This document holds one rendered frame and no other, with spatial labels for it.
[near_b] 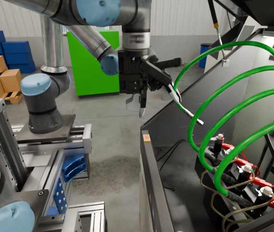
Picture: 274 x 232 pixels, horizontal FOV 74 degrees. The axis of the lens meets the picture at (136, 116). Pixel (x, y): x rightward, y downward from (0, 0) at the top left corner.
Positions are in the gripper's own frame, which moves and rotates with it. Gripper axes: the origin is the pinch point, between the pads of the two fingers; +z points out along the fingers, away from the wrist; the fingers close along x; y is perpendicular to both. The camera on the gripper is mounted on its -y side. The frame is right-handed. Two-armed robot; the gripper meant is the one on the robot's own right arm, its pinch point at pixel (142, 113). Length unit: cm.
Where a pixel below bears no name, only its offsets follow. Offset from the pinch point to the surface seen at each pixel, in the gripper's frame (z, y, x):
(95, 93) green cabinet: 111, 64, -319
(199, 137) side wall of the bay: 33, -37, -31
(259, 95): -11.8, -24.5, 16.4
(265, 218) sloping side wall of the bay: 8.7, -21.6, 31.8
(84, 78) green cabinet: 78, 81, -316
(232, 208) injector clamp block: 22.9, -25.1, 19.9
